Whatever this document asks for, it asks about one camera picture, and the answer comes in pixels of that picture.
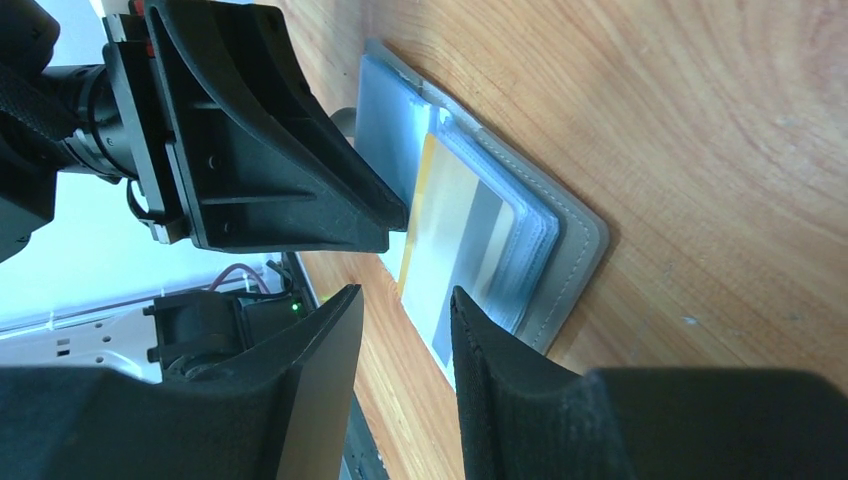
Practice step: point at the silver striped credit card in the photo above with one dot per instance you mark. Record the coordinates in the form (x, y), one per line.
(458, 232)

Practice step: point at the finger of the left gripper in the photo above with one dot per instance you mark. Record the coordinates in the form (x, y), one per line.
(259, 165)

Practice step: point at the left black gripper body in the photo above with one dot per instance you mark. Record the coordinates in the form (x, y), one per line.
(105, 120)

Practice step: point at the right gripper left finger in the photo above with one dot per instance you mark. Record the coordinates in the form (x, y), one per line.
(279, 410)

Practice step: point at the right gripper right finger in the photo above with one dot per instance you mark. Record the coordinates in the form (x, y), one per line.
(523, 416)

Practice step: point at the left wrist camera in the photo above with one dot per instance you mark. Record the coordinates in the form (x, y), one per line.
(197, 330)

